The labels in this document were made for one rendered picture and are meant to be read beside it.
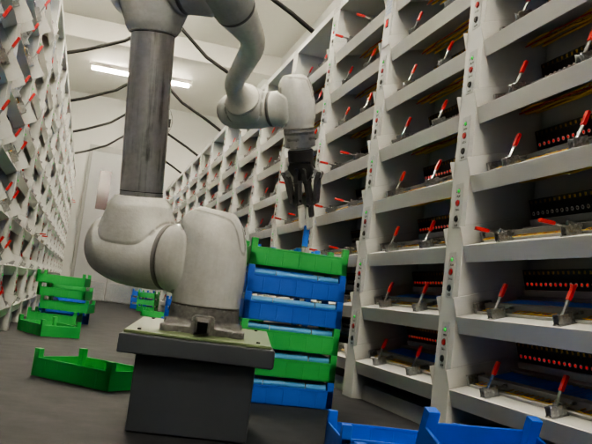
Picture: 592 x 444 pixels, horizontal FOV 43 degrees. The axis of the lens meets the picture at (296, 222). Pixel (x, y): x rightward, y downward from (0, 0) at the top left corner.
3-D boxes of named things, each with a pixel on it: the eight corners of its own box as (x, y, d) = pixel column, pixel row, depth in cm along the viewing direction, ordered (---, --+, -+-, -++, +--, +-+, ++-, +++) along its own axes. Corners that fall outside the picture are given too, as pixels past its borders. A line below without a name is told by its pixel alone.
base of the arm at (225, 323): (157, 331, 155) (160, 305, 155) (164, 321, 177) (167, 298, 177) (244, 342, 157) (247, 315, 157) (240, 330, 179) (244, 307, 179)
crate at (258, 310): (241, 317, 220) (245, 290, 221) (233, 314, 239) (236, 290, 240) (340, 329, 226) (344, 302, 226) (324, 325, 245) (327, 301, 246)
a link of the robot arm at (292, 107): (321, 126, 221) (279, 128, 225) (317, 72, 218) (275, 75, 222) (310, 129, 211) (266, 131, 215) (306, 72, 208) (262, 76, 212)
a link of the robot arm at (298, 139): (305, 129, 212) (307, 151, 213) (320, 127, 219) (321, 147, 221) (277, 130, 216) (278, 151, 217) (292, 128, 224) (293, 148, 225)
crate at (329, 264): (248, 263, 221) (252, 236, 222) (240, 265, 241) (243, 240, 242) (346, 276, 227) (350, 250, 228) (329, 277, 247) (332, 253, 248)
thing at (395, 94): (468, 65, 214) (461, 18, 214) (386, 111, 272) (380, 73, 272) (530, 60, 219) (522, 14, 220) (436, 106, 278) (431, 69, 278)
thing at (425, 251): (448, 262, 208) (440, 213, 208) (368, 266, 266) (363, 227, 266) (513, 252, 213) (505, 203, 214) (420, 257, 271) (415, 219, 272)
